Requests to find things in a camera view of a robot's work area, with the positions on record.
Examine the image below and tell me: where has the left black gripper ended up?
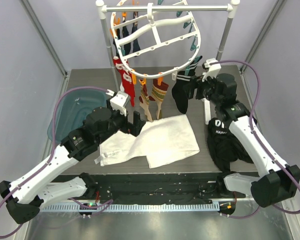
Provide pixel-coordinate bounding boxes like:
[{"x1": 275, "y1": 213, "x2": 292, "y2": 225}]
[{"x1": 96, "y1": 98, "x2": 146, "y2": 145}]

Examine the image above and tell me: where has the black white-striped sock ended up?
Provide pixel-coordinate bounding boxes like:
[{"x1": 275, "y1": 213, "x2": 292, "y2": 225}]
[{"x1": 171, "y1": 55, "x2": 203, "y2": 114}]

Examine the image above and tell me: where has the beige striped sock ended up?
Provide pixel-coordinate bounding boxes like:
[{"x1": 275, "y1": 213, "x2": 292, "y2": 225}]
[
  {"x1": 139, "y1": 78, "x2": 153, "y2": 122},
  {"x1": 149, "y1": 79, "x2": 169, "y2": 120}
]

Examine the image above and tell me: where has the red santa sock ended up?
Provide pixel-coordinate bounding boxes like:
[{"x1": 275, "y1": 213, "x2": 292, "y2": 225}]
[{"x1": 112, "y1": 56, "x2": 135, "y2": 107}]

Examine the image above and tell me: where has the white round clip hanger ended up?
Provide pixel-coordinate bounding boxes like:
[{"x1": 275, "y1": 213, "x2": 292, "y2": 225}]
[{"x1": 110, "y1": 0, "x2": 201, "y2": 79}]

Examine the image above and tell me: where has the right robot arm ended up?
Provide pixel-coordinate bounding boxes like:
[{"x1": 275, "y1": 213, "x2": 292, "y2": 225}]
[{"x1": 186, "y1": 73, "x2": 300, "y2": 208}]

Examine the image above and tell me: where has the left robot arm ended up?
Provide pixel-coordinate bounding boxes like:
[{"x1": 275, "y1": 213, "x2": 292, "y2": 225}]
[{"x1": 0, "y1": 107, "x2": 146, "y2": 224}]

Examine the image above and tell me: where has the white towel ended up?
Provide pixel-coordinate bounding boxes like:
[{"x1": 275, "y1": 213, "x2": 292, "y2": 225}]
[{"x1": 94, "y1": 114, "x2": 200, "y2": 169}]

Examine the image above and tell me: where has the black printed t-shirt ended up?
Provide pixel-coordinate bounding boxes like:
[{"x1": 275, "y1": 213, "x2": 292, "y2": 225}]
[{"x1": 207, "y1": 117, "x2": 254, "y2": 173}]

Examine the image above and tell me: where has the teal plastic basin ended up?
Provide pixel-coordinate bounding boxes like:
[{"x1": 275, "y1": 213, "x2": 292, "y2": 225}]
[{"x1": 47, "y1": 86, "x2": 107, "y2": 144}]

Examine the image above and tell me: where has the white metal drying rack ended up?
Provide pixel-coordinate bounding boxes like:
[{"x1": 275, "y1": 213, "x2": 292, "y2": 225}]
[{"x1": 95, "y1": 0, "x2": 241, "y2": 126}]

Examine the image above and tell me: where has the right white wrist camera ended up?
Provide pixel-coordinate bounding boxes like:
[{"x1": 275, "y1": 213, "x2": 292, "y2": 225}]
[{"x1": 202, "y1": 58, "x2": 221, "y2": 82}]

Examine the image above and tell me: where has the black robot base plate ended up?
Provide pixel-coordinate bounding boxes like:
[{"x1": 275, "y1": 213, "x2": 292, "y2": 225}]
[{"x1": 79, "y1": 172, "x2": 245, "y2": 205}]

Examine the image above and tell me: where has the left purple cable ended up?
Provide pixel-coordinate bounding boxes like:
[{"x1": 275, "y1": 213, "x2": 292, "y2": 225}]
[{"x1": 0, "y1": 85, "x2": 114, "y2": 238}]

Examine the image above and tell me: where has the purple cable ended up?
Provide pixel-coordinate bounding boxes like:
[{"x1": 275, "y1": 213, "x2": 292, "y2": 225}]
[
  {"x1": 0, "y1": 85, "x2": 114, "y2": 238},
  {"x1": 216, "y1": 59, "x2": 300, "y2": 218}
]

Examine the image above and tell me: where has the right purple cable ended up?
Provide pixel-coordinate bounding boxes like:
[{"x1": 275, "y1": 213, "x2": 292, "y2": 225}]
[{"x1": 216, "y1": 59, "x2": 300, "y2": 218}]

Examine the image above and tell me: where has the white slotted cable duct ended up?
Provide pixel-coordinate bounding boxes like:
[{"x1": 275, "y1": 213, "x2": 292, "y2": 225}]
[{"x1": 41, "y1": 202, "x2": 220, "y2": 213}]

